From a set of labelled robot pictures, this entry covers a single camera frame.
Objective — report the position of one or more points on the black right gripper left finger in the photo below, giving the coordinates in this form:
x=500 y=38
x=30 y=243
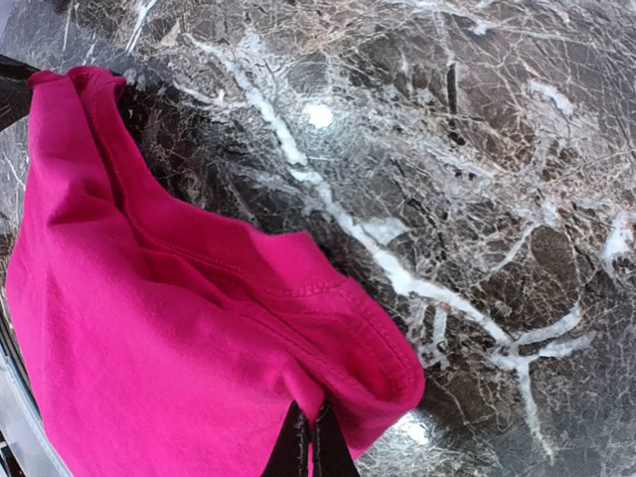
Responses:
x=290 y=454

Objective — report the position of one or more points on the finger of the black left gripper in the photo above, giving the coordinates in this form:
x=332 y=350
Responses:
x=15 y=94

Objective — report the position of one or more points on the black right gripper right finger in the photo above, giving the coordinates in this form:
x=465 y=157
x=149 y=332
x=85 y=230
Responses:
x=331 y=455

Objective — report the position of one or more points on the red t-shirt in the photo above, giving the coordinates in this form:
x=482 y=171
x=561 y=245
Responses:
x=164 y=340

